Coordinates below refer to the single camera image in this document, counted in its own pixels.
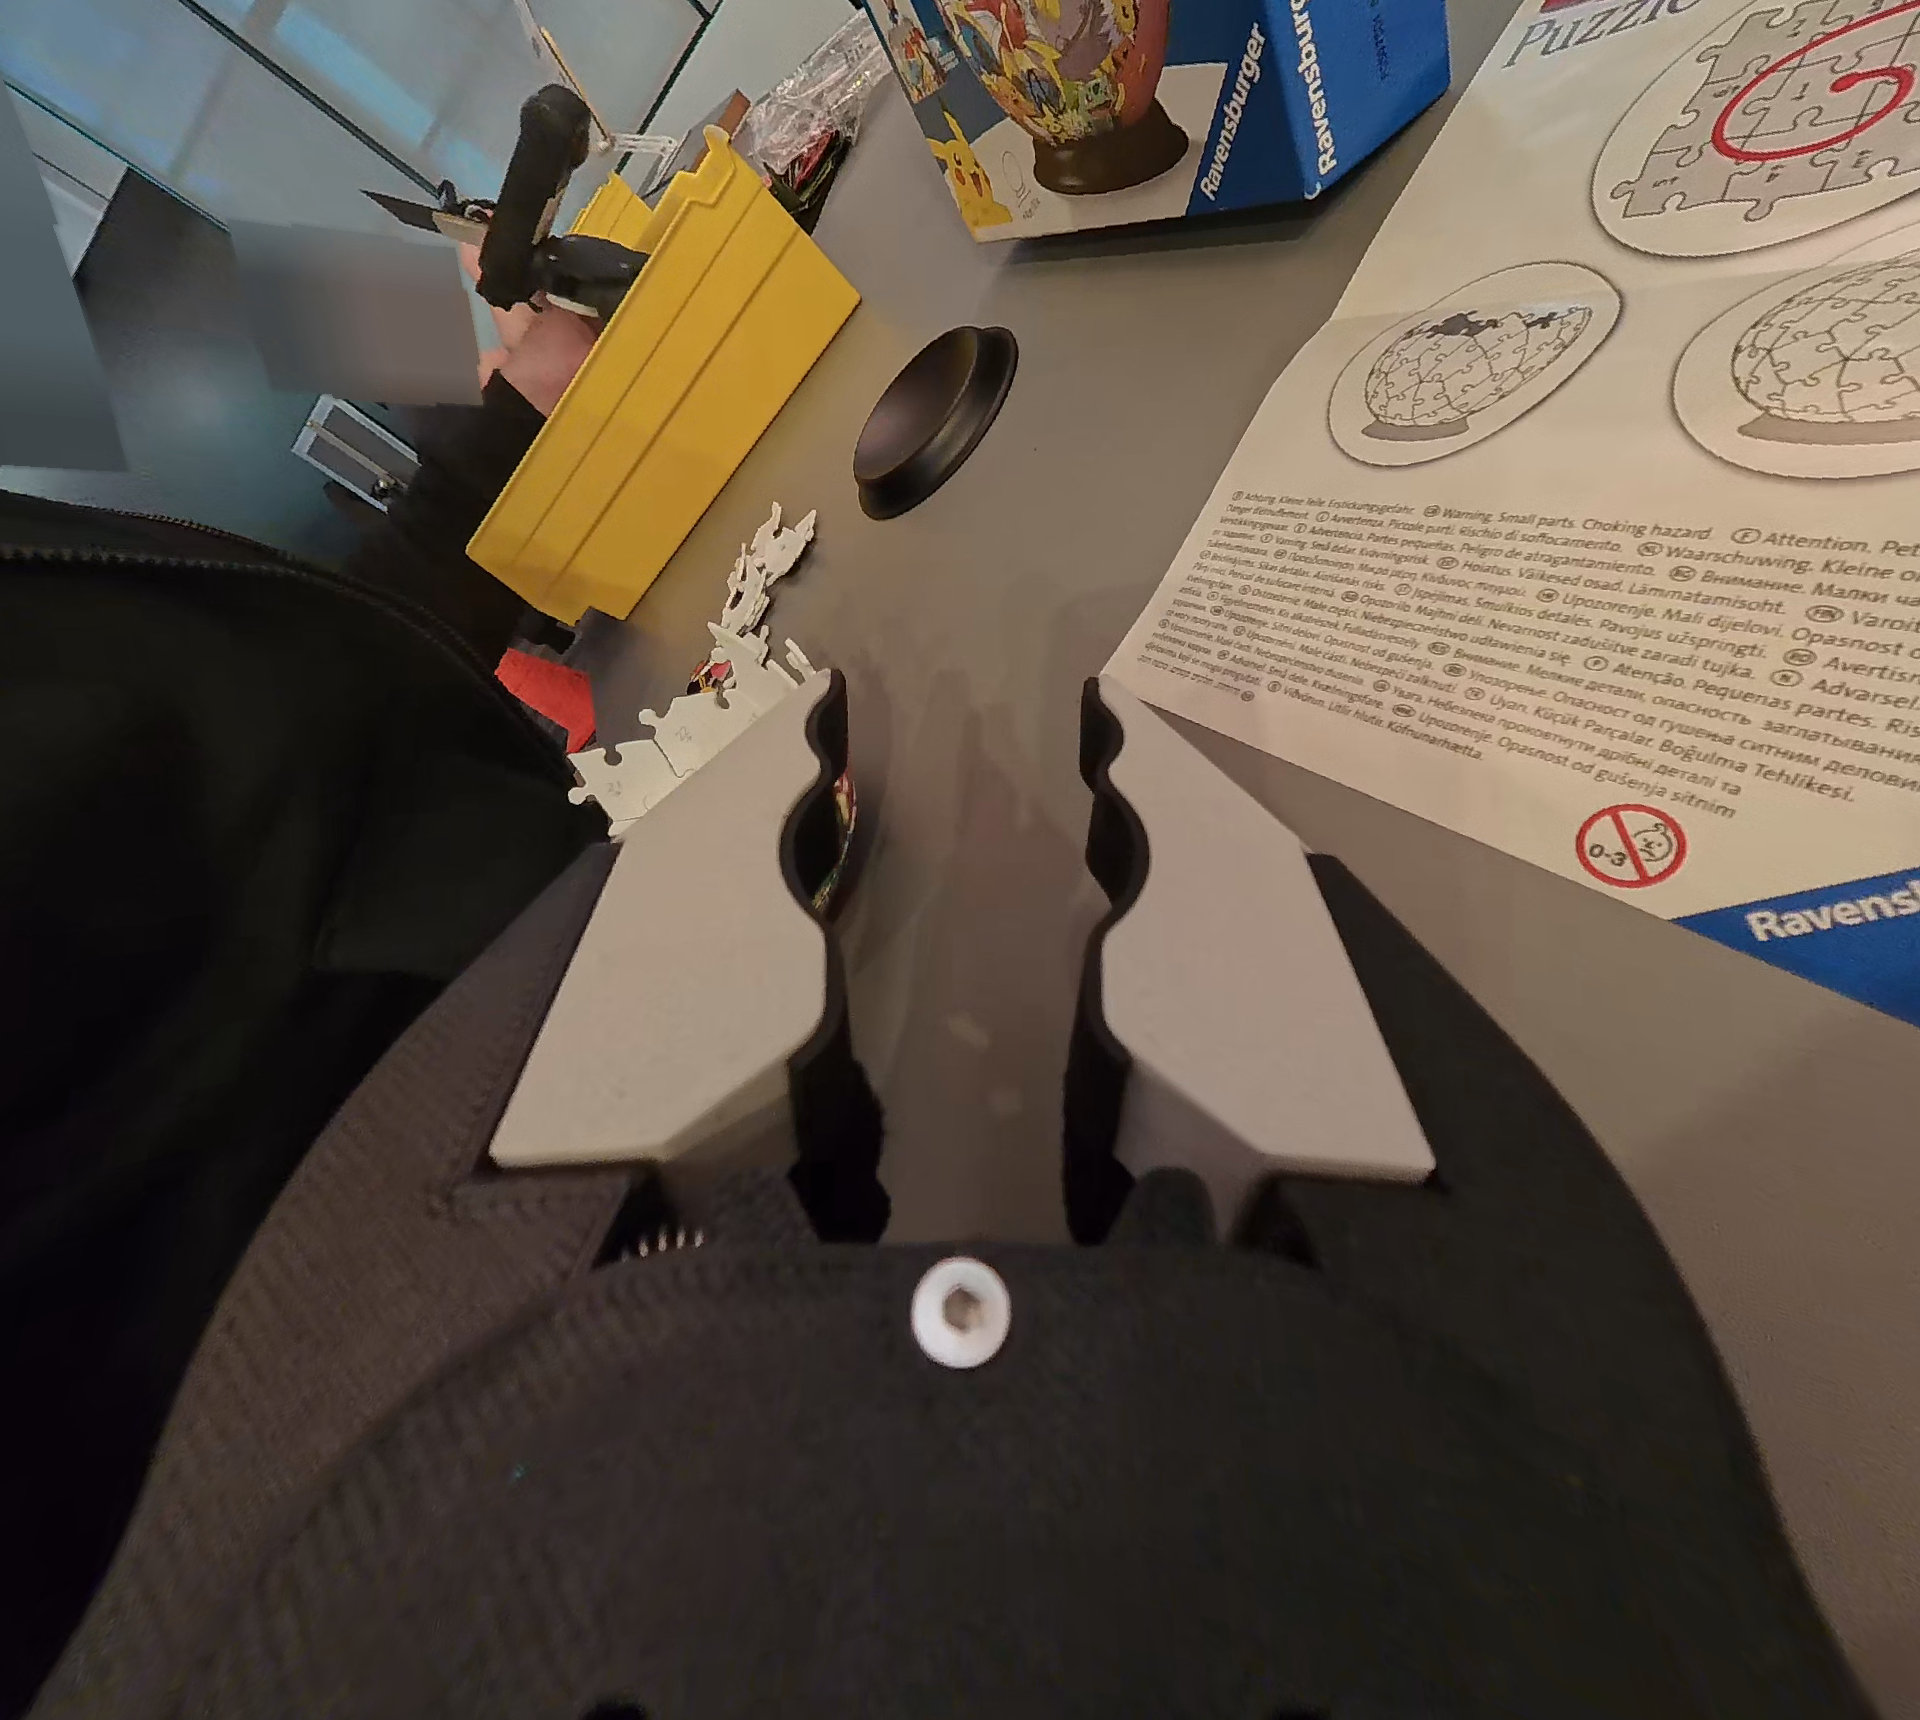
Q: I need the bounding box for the person's black jacket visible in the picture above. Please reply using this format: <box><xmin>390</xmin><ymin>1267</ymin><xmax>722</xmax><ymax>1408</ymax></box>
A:
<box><xmin>0</xmin><ymin>491</ymin><xmax>619</xmax><ymax>1720</ymax></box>

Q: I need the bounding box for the person's left forearm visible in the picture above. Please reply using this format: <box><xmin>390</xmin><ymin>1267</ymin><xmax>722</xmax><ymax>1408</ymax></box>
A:
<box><xmin>343</xmin><ymin>377</ymin><xmax>546</xmax><ymax>650</ymax></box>

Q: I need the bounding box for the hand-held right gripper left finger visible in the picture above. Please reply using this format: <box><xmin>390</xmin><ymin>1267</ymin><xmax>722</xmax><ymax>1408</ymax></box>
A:
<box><xmin>486</xmin><ymin>671</ymin><xmax>890</xmax><ymax>1243</ymax></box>

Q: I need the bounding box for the large black panel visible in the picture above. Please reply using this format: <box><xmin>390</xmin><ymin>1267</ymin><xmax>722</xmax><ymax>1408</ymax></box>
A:
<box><xmin>75</xmin><ymin>166</ymin><xmax>498</xmax><ymax>522</ymax></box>

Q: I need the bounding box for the half-built puzzle ball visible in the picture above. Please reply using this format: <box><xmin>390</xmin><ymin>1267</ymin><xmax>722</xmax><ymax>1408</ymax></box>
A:
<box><xmin>566</xmin><ymin>640</ymin><xmax>865</xmax><ymax>928</ymax></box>

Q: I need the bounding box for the clear acrylic sign holder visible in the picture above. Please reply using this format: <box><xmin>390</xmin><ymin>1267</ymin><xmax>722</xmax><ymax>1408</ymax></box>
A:
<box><xmin>489</xmin><ymin>0</ymin><xmax>681</xmax><ymax>178</ymax></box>

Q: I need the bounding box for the clear plastic bag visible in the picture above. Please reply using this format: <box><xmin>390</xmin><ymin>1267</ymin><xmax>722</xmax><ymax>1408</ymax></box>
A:
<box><xmin>744</xmin><ymin>47</ymin><xmax>883</xmax><ymax>211</ymax></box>

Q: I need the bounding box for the yellow plastic bin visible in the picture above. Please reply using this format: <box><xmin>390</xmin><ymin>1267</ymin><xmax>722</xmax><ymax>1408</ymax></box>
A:
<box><xmin>577</xmin><ymin>175</ymin><xmax>662</xmax><ymax>253</ymax></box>
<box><xmin>469</xmin><ymin>127</ymin><xmax>863</xmax><ymax>625</ymax></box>

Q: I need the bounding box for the grey equipment case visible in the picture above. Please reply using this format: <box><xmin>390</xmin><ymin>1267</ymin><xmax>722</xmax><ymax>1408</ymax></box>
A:
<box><xmin>293</xmin><ymin>397</ymin><xmax>419</xmax><ymax>511</ymax></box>

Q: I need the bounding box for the black round ball stand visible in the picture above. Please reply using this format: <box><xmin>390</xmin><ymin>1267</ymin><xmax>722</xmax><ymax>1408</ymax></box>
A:
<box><xmin>853</xmin><ymin>325</ymin><xmax>1023</xmax><ymax>526</ymax></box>

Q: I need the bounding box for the paper instruction leaflet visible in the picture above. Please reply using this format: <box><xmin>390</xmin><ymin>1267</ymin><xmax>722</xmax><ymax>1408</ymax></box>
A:
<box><xmin>1103</xmin><ymin>0</ymin><xmax>1920</xmax><ymax>1033</ymax></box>

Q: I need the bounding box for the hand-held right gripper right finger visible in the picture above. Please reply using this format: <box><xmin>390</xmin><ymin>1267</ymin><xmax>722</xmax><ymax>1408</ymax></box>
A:
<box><xmin>1059</xmin><ymin>675</ymin><xmax>1443</xmax><ymax>1247</ymax></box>

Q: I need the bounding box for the person's left hand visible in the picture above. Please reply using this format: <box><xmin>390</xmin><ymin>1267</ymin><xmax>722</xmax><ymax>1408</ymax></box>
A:
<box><xmin>476</xmin><ymin>303</ymin><xmax>606</xmax><ymax>418</ymax></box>

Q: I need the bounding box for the thin side table top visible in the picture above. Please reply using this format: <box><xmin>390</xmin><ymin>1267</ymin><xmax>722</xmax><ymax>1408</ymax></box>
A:
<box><xmin>361</xmin><ymin>186</ymin><xmax>501</xmax><ymax>240</ymax></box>

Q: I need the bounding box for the orange traffic cone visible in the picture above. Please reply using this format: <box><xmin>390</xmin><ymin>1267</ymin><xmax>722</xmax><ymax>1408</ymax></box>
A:
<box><xmin>494</xmin><ymin>646</ymin><xmax>599</xmax><ymax>758</ymax></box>

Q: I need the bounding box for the blue puzzle box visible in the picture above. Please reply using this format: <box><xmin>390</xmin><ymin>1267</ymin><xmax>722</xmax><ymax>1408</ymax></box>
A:
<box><xmin>773</xmin><ymin>0</ymin><xmax>1453</xmax><ymax>244</ymax></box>

